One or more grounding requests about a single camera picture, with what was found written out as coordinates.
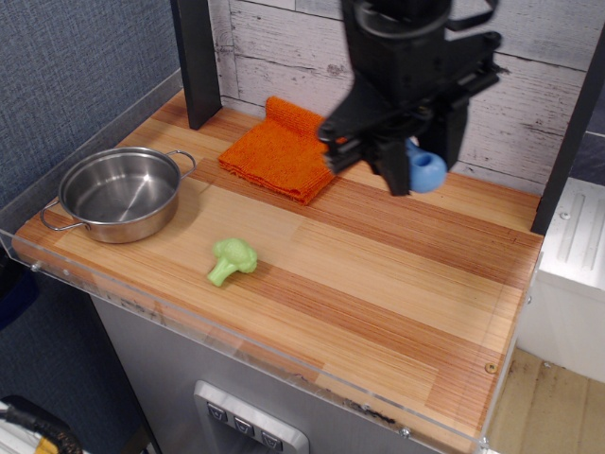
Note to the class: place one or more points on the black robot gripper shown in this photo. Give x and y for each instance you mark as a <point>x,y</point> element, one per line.
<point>410,81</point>

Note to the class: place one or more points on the grey and blue toy spoon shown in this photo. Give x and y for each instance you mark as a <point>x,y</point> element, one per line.
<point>427,170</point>

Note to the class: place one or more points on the orange folded cloth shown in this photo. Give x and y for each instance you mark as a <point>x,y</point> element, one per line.
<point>282,153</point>

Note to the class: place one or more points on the green toy broccoli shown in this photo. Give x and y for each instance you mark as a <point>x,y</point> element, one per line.
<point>232,255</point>

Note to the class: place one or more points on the white ribbed box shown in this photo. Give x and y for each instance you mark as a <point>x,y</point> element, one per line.
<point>563,320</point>

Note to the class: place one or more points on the clear acrylic table guard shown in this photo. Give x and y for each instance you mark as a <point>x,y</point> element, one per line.
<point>400,310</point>

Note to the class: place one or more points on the stainless steel pot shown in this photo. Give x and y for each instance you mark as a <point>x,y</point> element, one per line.
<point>120,195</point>

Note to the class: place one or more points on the silver dispenser button panel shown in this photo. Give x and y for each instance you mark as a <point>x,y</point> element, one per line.
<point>232,425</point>

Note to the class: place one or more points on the grey metal cabinet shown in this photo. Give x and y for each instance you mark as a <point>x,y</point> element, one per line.
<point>163,367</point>

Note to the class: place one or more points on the yellow object bottom left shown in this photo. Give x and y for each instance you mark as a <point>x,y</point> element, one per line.
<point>45,446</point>

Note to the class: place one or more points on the black right vertical post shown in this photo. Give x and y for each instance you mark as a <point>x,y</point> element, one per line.
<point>575,31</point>

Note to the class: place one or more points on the black vertical post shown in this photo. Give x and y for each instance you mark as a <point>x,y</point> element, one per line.
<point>575,31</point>
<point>195,43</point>

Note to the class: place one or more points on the black left vertical post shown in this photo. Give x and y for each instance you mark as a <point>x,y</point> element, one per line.
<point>195,43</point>

